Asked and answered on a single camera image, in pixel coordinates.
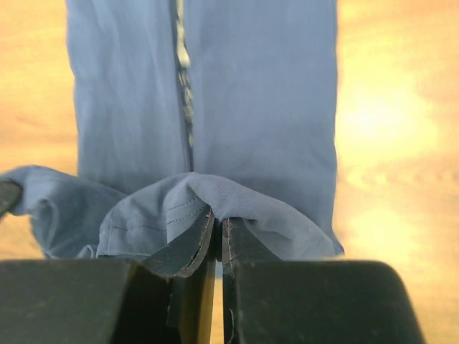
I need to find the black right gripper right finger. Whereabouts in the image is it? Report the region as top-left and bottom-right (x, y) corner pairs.
(222, 218), (281, 343)

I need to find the blue printed tank top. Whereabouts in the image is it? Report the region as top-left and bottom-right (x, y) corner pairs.
(6, 1), (343, 260)

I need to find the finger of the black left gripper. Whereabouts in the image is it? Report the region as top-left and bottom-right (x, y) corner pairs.
(0, 179), (22, 219)

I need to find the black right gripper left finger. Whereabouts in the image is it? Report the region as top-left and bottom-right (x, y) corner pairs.
(141, 210), (216, 343)

